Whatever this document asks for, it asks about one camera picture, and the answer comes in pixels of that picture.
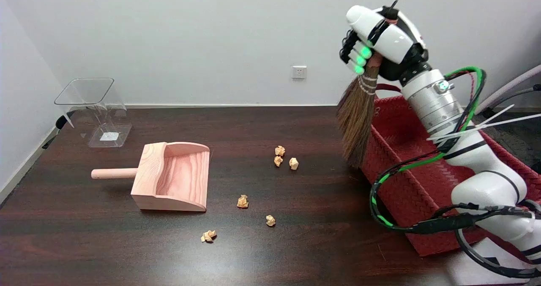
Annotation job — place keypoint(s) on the office chair base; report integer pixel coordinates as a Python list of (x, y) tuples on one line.
[(507, 88)]

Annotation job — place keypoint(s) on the pink wooden dustpan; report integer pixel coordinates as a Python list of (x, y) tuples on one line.
[(181, 180)]

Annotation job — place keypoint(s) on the red woven basket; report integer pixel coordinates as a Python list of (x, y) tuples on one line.
[(401, 172)]

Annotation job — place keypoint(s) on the white zip tie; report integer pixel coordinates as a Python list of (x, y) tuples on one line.
[(498, 115), (507, 121)]

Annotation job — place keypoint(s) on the tan paper ball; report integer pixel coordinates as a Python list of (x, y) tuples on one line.
[(280, 151), (242, 201), (208, 235), (270, 220), (293, 163), (277, 161)]

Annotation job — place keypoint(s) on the black table clamp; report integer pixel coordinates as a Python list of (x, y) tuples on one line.
[(61, 122)]

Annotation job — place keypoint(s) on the clear plastic container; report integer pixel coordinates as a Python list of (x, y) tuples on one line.
[(110, 136)]

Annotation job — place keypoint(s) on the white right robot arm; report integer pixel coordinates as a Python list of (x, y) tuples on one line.
[(435, 104)]

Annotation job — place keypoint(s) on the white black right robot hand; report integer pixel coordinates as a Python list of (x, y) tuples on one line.
[(393, 36)]

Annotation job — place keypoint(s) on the brown straw hand broom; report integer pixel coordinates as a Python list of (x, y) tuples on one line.
[(357, 121)]

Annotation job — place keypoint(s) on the white wall socket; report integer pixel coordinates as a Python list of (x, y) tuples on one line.
[(299, 72)]

